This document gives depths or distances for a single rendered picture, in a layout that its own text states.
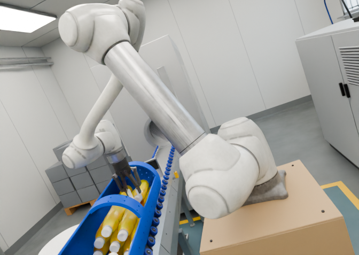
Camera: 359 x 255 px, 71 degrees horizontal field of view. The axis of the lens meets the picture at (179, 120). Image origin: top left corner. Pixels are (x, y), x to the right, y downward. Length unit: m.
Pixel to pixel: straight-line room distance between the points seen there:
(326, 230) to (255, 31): 5.11
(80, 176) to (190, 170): 4.10
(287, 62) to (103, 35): 5.19
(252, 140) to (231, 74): 4.85
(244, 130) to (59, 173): 4.33
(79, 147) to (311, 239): 0.87
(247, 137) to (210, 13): 4.98
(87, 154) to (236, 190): 0.67
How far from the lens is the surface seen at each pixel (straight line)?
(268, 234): 0.78
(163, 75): 1.94
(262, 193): 0.90
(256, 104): 5.78
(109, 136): 1.22
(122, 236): 1.13
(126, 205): 1.12
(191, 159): 0.68
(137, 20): 0.94
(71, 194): 5.00
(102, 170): 4.48
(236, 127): 0.83
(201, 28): 5.67
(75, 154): 1.12
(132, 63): 0.76
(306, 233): 0.79
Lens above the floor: 1.61
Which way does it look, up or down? 10 degrees down
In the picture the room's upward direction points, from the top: 22 degrees counter-clockwise
